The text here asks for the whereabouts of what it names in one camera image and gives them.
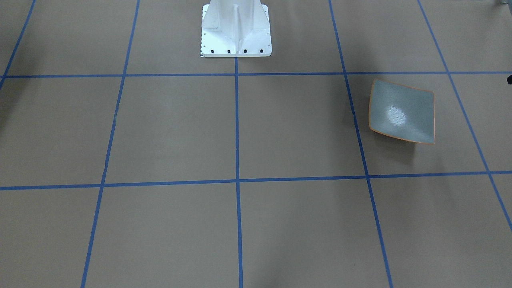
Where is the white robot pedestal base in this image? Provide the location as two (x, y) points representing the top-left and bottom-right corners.
(200, 0), (272, 57)

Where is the grey square plate orange rim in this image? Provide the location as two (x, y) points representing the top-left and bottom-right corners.
(368, 78), (436, 145)

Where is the brown paper table cover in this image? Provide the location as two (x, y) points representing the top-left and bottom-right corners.
(1, 0), (511, 288)

